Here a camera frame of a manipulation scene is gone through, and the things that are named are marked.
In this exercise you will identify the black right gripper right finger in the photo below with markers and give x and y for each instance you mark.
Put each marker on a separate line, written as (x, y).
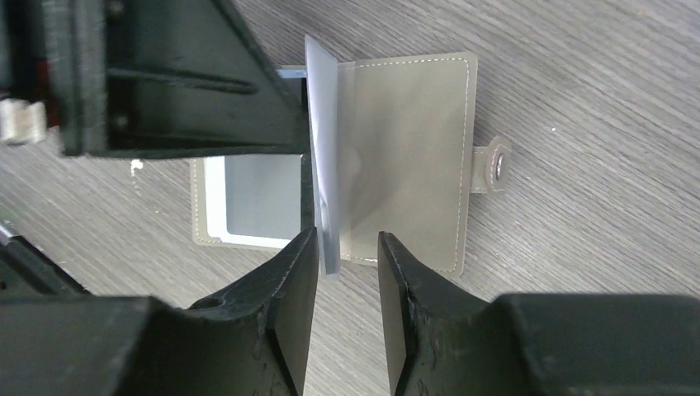
(442, 340)

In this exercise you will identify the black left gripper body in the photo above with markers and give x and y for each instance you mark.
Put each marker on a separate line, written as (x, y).
(54, 74)

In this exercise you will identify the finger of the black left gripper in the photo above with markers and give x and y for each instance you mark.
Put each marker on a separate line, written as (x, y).
(188, 79)

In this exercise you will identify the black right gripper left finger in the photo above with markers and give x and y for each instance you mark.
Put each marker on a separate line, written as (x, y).
(250, 338)

